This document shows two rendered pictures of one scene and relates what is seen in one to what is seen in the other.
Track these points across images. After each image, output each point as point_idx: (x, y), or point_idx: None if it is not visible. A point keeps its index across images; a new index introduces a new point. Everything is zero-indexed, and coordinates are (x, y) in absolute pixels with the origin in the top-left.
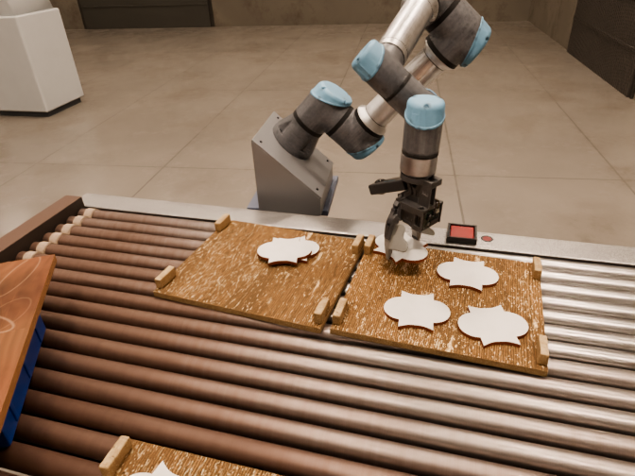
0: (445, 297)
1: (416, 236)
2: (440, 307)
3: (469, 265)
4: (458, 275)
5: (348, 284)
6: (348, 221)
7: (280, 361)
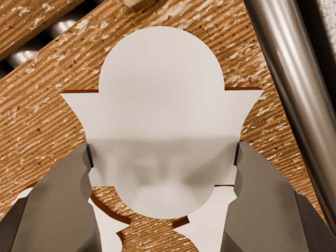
0: (147, 229)
1: (236, 164)
2: (110, 247)
3: None
4: (214, 225)
5: (17, 58)
6: None
7: None
